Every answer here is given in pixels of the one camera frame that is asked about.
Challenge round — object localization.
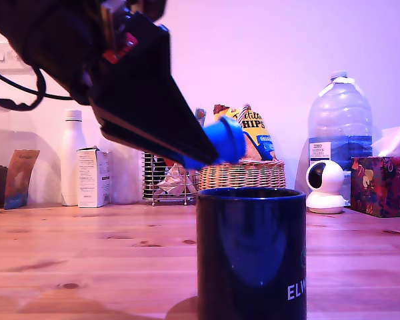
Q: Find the blue coffee capsule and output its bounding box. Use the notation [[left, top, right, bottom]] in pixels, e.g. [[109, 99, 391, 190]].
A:
[[182, 116, 247, 169]]

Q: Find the crumpled white paper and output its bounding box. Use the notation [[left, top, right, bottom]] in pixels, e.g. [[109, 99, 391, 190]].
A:
[[157, 162, 189, 197]]

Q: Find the white carton box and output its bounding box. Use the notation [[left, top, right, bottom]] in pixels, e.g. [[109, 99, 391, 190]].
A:
[[77, 145, 113, 209]]

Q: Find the white metal bottle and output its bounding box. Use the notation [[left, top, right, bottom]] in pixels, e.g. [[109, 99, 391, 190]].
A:
[[60, 109, 88, 207]]

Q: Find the wicker basket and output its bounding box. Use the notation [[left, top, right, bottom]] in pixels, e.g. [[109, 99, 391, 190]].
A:
[[199, 159, 287, 192]]

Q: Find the tortilla chips bag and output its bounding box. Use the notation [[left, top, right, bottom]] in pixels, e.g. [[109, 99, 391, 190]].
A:
[[213, 103, 276, 162]]

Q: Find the brown paper pouch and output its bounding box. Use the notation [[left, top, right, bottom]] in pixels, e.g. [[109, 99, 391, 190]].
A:
[[3, 149, 41, 211]]

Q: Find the dark blue ceramic mug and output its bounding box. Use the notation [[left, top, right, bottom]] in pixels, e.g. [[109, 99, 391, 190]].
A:
[[195, 187, 308, 320]]

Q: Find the large clear water bottle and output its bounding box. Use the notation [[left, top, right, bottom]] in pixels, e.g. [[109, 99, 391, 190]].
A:
[[307, 70, 374, 201]]

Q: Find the floral tissue box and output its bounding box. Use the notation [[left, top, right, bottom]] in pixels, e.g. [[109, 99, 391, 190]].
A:
[[350, 156, 400, 219]]

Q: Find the white tissue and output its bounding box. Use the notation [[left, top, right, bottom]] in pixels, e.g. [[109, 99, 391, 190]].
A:
[[371, 125, 400, 158]]

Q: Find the metal wire rack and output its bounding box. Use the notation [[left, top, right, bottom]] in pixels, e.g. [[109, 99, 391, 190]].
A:
[[141, 151, 201, 207]]

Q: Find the thin black cable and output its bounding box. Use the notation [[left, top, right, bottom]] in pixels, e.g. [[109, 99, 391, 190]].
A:
[[0, 65, 73, 101]]

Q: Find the thick black cable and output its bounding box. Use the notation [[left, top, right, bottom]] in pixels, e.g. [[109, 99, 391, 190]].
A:
[[0, 65, 47, 112]]

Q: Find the white wall socket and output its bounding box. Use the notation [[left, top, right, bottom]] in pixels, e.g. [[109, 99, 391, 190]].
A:
[[0, 41, 31, 71]]

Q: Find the small white round camera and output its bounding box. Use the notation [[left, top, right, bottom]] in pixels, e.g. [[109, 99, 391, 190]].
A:
[[305, 160, 346, 215]]

